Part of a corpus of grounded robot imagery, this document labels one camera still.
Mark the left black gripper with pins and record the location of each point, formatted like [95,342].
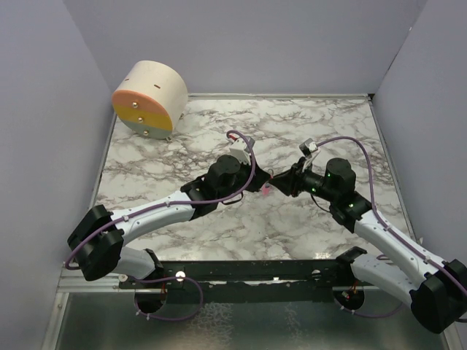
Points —
[260,178]

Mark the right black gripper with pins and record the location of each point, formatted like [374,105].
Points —
[289,181]

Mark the pink strap keyring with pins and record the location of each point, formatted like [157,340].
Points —
[266,186]

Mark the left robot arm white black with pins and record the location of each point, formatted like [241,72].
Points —
[99,243]

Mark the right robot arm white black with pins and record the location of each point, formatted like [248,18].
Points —
[433,288]

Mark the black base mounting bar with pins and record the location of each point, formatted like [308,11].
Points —
[249,281]

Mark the cream cylinder tricolour face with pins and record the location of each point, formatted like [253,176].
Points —
[151,99]

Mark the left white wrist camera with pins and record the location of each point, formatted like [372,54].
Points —
[240,149]

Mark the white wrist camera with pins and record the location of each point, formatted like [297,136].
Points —
[310,151]
[240,149]

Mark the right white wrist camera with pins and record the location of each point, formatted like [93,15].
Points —
[310,151]

